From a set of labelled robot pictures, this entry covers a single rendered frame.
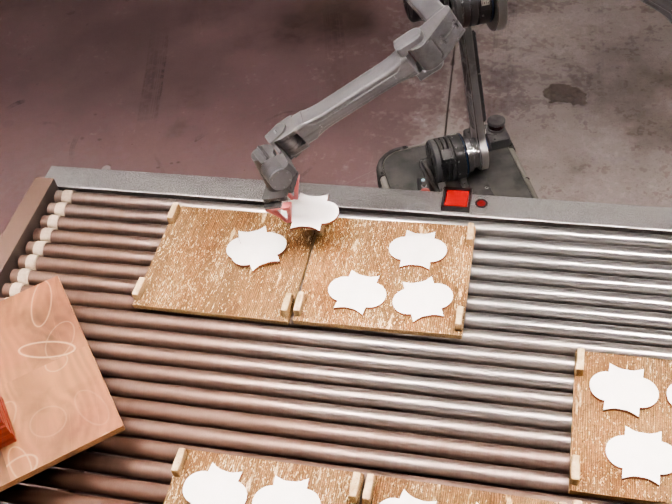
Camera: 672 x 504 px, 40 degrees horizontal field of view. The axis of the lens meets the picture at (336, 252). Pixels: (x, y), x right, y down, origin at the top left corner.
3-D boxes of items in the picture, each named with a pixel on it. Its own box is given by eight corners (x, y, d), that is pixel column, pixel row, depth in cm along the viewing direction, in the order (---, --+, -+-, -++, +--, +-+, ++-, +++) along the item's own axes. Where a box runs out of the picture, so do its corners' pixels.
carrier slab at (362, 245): (321, 220, 248) (321, 215, 247) (475, 230, 239) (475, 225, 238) (293, 324, 226) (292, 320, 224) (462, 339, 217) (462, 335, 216)
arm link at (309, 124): (440, 52, 212) (417, 22, 205) (446, 67, 208) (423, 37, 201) (290, 148, 226) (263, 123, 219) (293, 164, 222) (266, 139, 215)
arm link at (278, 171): (302, 140, 224) (281, 120, 218) (321, 163, 215) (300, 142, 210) (266, 174, 225) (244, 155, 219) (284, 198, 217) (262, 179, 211)
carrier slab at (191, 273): (177, 209, 257) (176, 205, 255) (320, 221, 248) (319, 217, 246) (133, 308, 235) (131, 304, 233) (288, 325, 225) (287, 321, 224)
